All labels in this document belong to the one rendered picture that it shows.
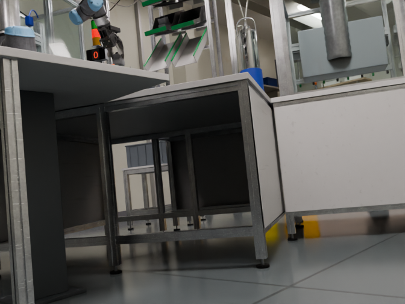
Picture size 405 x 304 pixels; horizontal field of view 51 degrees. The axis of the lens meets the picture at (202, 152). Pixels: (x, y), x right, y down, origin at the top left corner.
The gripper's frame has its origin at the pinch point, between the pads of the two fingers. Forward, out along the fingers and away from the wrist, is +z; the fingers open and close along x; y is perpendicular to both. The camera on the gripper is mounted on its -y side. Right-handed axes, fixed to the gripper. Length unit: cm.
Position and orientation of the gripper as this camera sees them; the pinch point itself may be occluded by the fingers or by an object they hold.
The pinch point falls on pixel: (119, 57)
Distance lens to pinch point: 247.9
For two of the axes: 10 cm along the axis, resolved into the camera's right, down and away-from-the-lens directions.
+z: 2.6, 7.8, 5.7
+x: 9.5, -1.2, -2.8
